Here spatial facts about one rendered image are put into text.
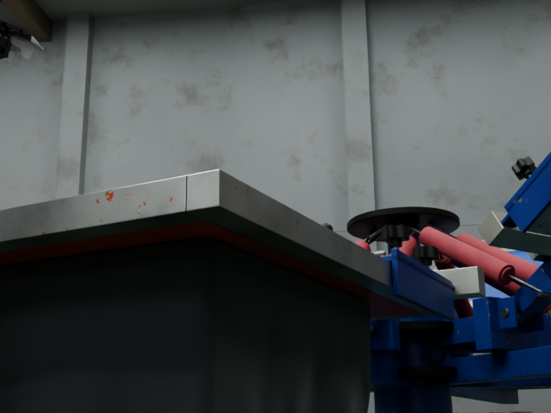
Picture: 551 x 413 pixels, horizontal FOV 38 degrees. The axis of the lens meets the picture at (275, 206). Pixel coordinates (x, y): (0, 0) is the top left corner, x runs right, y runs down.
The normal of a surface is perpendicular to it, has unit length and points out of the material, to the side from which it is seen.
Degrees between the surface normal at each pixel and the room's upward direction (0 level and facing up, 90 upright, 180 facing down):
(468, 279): 90
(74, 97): 90
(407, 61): 90
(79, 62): 90
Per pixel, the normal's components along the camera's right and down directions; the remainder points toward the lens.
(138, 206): -0.47, -0.25
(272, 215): 0.89, -0.14
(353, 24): -0.14, -0.28
